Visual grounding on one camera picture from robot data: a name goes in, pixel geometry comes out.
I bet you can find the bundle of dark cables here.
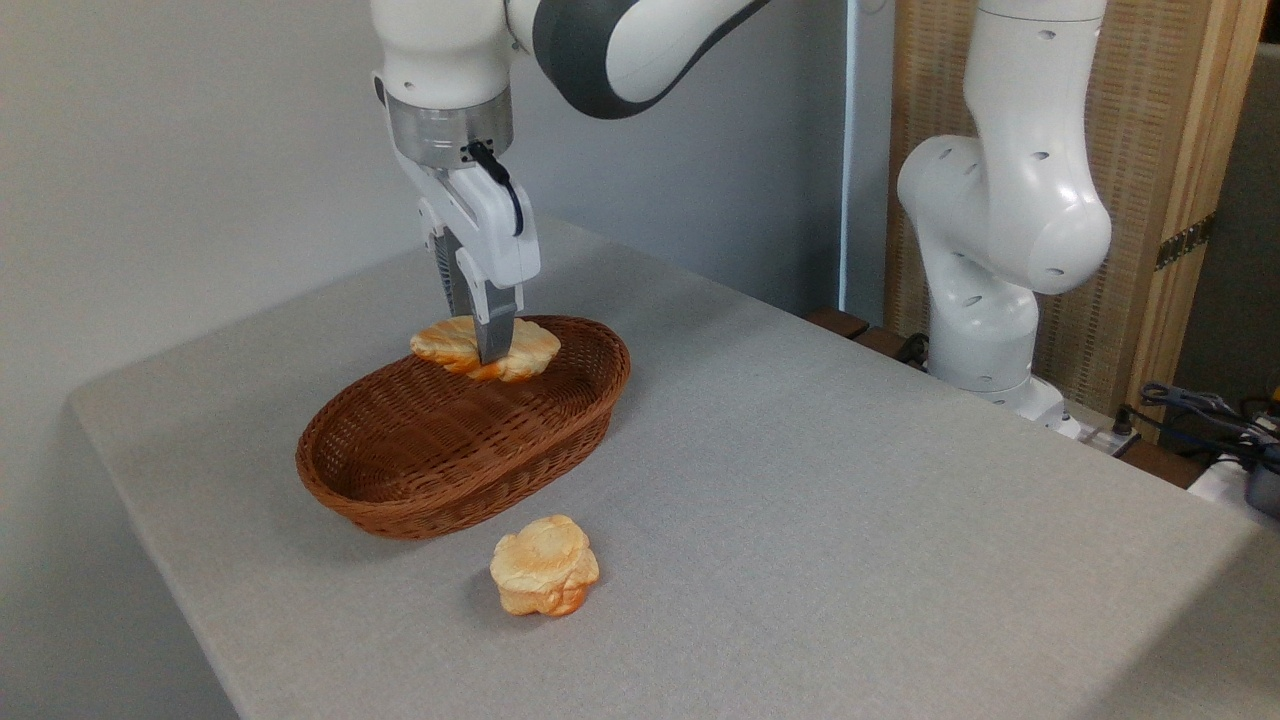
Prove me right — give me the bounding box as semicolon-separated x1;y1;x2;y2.
1115;380;1280;471

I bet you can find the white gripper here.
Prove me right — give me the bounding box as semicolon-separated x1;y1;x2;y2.
390;148;542;367

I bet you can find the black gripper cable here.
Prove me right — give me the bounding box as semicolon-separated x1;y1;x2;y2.
462;141;526;238

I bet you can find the round flower-shaped bread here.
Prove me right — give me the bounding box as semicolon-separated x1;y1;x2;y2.
489;515;601;618

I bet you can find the oval braided bread loaf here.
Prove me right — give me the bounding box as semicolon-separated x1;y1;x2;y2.
410;316;562;384

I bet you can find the white vertical trim strip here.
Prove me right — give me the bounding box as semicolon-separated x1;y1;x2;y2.
843;0;894;326

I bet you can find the white power strip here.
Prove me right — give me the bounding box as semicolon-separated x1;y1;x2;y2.
1055;415;1143;459

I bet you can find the brown wicker basket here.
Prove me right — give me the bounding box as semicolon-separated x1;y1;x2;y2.
296;316;632;541

